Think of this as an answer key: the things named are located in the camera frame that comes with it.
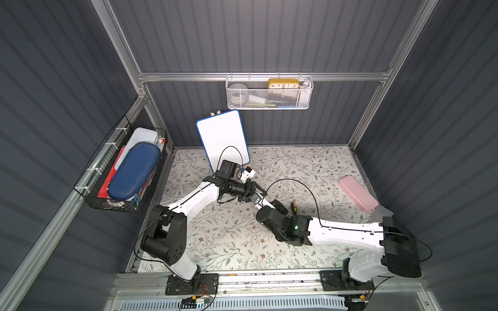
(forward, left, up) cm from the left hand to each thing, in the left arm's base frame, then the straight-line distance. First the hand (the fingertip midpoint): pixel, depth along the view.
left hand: (266, 199), depth 78 cm
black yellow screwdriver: (+4, -14, -16) cm, 22 cm away
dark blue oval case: (+2, +47, +16) cm, 50 cm away
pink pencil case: (+12, -48, -15) cm, 52 cm away
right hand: (0, -2, 0) cm, 2 cm away
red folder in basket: (-5, +56, +14) cm, 58 cm away
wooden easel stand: (+34, +23, +18) cm, 45 cm away
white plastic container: (+20, +52, +17) cm, 58 cm away
